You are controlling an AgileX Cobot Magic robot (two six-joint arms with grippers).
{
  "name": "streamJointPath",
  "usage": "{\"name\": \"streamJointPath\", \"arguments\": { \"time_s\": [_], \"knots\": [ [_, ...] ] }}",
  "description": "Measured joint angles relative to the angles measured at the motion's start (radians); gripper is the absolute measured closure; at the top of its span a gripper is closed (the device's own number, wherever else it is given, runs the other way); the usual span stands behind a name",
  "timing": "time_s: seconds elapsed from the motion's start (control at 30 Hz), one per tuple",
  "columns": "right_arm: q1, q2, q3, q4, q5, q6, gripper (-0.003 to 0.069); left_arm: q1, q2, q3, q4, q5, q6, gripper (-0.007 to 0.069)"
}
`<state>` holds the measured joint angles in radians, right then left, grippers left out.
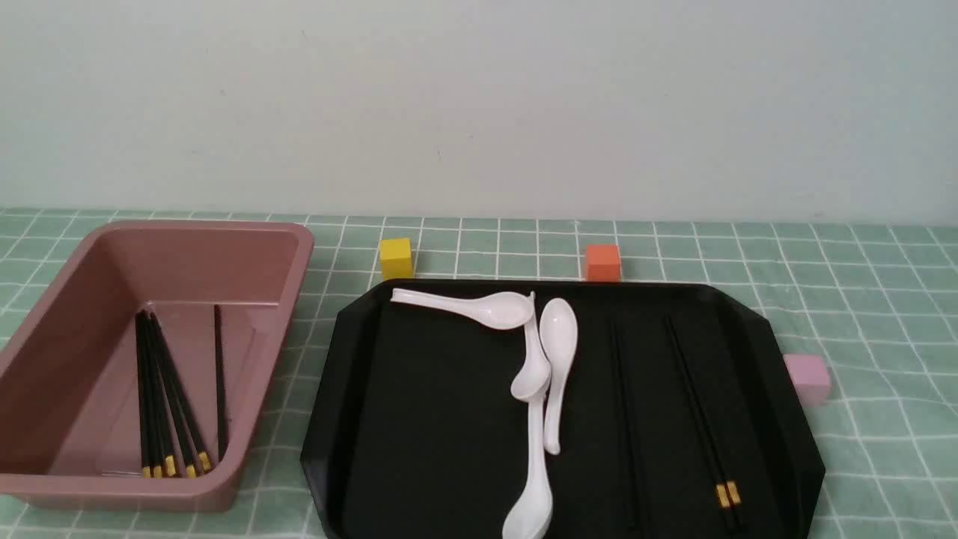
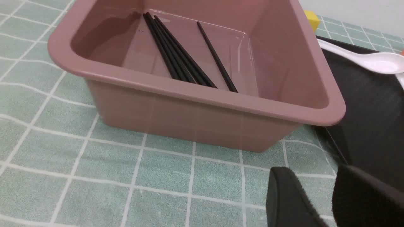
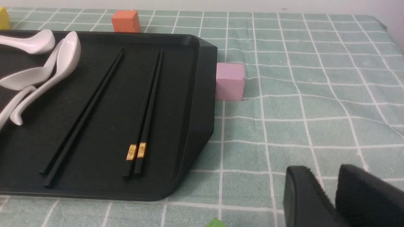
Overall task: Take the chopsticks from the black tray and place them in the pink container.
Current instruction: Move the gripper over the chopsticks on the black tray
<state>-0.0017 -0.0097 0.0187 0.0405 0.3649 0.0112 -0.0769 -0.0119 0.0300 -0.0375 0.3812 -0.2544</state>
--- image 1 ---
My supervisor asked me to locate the white spoon lying horizontally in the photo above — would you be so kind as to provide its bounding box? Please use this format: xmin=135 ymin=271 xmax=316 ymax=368
xmin=391 ymin=289 xmax=534 ymax=330

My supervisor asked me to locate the yellow cube block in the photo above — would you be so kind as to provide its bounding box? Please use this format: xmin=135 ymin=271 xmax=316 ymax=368
xmin=379 ymin=237 xmax=415 ymax=281

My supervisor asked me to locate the white spoon right upright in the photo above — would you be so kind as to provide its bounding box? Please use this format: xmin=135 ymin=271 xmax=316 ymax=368
xmin=538 ymin=297 xmax=579 ymax=456

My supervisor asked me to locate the orange cube block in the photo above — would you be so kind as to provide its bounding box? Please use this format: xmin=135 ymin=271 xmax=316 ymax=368
xmin=585 ymin=243 xmax=622 ymax=282

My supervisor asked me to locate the white spoon small middle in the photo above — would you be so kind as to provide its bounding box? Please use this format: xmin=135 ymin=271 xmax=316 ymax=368
xmin=510 ymin=291 xmax=552 ymax=402

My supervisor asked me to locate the black plastic tray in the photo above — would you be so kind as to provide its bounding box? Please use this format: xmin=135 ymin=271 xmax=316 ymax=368
xmin=301 ymin=279 xmax=826 ymax=538

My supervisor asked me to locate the white spoon bottom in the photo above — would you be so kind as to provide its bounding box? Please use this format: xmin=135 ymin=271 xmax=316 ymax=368
xmin=501 ymin=386 xmax=553 ymax=538

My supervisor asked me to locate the black chopstick in bin alone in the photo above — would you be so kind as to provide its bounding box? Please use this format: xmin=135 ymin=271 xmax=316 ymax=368
xmin=213 ymin=304 xmax=229 ymax=463

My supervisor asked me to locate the pink cube block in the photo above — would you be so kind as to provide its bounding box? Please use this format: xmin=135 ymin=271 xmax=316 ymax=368
xmin=783 ymin=353 xmax=832 ymax=407

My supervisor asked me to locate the black chopstick gold band right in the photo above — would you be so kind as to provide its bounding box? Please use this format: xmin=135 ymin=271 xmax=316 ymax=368
xmin=670 ymin=317 xmax=747 ymax=534

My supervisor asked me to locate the green checkered tablecloth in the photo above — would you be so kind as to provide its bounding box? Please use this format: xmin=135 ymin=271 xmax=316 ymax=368
xmin=1 ymin=206 xmax=957 ymax=538

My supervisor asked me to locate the pink plastic bin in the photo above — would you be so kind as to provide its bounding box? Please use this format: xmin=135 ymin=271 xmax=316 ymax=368
xmin=1 ymin=219 xmax=314 ymax=512

